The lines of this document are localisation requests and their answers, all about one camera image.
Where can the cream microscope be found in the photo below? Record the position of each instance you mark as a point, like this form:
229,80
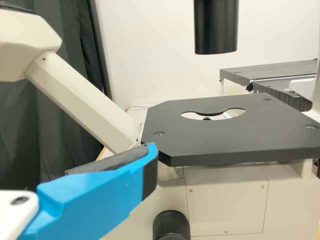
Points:
225,140

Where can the black platform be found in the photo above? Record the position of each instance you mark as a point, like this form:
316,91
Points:
280,93
262,71

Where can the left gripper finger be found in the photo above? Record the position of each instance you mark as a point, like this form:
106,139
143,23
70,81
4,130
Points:
100,190

